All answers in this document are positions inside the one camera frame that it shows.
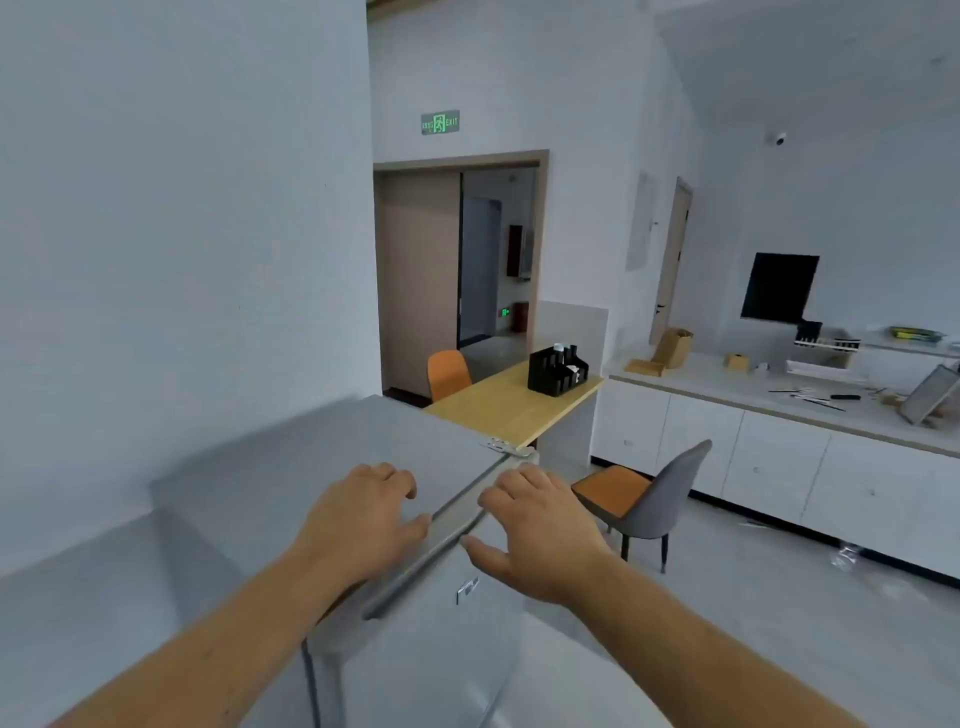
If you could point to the person's left hand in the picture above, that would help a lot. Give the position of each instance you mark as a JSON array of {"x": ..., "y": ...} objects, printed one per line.
[{"x": 352, "y": 525}]

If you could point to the person's right hand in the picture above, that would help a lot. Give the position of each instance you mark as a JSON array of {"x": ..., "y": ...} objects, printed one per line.
[{"x": 547, "y": 540}]

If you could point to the grey mini fridge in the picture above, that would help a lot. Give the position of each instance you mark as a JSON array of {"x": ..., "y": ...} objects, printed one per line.
[{"x": 300, "y": 465}]

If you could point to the person's right forearm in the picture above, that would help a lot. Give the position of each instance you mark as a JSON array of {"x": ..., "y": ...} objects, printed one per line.
[{"x": 697, "y": 660}]

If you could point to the person's left forearm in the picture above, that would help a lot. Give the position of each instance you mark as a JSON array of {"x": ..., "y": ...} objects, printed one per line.
[{"x": 217, "y": 652}]

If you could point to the brown wooden door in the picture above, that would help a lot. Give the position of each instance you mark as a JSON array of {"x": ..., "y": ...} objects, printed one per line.
[{"x": 416, "y": 285}]

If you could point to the grey chair with orange seat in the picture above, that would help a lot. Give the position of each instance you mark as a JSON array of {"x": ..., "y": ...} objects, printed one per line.
[{"x": 667, "y": 495}]

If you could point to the light wooden table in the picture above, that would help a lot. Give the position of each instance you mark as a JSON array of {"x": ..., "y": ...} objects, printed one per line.
[{"x": 517, "y": 412}]

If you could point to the black desk organizer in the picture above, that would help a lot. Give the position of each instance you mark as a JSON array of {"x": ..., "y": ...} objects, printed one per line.
[{"x": 555, "y": 375}]

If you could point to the brown bin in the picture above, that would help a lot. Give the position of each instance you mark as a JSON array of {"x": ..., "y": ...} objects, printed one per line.
[{"x": 520, "y": 315}]

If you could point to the wooden knife block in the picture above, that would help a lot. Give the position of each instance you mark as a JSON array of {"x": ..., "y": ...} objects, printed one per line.
[{"x": 673, "y": 349}]

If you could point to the white counter cabinet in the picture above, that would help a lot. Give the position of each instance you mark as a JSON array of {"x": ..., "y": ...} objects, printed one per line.
[{"x": 780, "y": 465}]

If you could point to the small wooden box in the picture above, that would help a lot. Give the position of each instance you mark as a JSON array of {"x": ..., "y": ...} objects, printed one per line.
[{"x": 737, "y": 361}]

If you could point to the clear plastic wrapper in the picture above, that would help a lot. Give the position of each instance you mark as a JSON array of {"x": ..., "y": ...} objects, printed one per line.
[{"x": 846, "y": 557}]

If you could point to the white dish rack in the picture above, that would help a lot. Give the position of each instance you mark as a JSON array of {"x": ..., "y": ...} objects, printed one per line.
[{"x": 825, "y": 364}]

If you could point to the grey framed tablet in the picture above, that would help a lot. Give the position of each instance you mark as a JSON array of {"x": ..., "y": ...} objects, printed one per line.
[{"x": 928, "y": 394}]

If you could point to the green exit sign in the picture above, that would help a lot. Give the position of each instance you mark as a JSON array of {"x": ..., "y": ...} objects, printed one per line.
[{"x": 440, "y": 123}]

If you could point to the green yellow package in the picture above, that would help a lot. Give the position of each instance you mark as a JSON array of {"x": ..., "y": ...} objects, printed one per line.
[{"x": 915, "y": 334}]

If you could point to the black wall panel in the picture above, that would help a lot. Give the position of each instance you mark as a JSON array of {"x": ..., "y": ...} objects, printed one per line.
[{"x": 778, "y": 289}]

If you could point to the brown door frame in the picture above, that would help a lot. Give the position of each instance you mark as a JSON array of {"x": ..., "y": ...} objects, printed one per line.
[{"x": 465, "y": 159}]

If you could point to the white dome security camera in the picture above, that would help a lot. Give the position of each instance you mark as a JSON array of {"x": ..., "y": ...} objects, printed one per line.
[{"x": 778, "y": 139}]

